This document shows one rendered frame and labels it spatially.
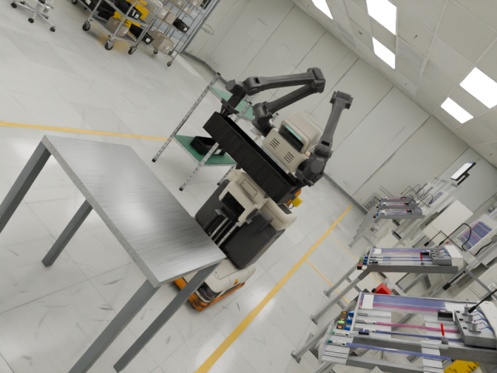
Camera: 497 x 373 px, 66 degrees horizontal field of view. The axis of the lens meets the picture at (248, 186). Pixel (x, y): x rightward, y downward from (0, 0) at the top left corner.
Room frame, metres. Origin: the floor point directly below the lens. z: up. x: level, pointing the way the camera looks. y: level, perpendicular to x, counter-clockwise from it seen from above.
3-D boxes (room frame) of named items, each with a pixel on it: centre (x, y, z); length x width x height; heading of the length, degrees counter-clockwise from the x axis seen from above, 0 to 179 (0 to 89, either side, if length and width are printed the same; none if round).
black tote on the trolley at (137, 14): (6.01, 3.25, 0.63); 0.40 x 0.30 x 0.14; 1
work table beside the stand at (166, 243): (1.34, 0.28, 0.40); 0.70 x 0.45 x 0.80; 72
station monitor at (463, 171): (6.67, -2.51, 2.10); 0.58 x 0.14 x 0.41; 167
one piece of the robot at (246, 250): (2.59, -0.11, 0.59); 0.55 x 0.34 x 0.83; 73
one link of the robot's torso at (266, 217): (2.33, -0.10, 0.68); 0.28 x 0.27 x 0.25; 73
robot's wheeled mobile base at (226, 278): (2.50, -0.09, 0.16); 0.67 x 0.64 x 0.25; 163
